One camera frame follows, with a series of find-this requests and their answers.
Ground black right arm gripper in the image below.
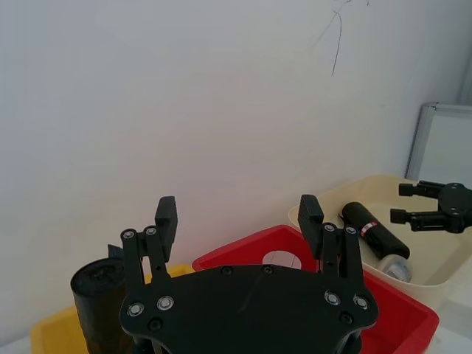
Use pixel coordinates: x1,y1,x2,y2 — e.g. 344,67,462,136
389,180,472,235

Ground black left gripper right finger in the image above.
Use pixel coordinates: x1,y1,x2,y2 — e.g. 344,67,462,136
297,194,365,293

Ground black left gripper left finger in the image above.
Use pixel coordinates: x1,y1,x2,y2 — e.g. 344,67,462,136
121,195,180,296

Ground white round piece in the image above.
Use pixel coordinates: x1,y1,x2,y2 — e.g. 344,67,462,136
263,250,303,274

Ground cream plastic bin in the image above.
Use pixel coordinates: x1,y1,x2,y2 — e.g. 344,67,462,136
288,174,472,287

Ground black roll with red label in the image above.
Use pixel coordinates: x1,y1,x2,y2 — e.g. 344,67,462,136
341,201,411,260

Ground clear tape roll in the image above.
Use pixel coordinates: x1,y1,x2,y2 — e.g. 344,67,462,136
378,253,413,284

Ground plain black bag roll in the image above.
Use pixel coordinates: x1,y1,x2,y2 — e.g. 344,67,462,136
70,243,134,354

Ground red plastic bin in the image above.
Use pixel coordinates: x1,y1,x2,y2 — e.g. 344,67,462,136
191,225,440,354

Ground yellow plastic bin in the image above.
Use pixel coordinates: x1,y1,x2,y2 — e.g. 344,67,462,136
29,263,196,354

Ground whiteboard with aluminium frame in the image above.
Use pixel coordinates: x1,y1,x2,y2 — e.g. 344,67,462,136
404,103,472,184

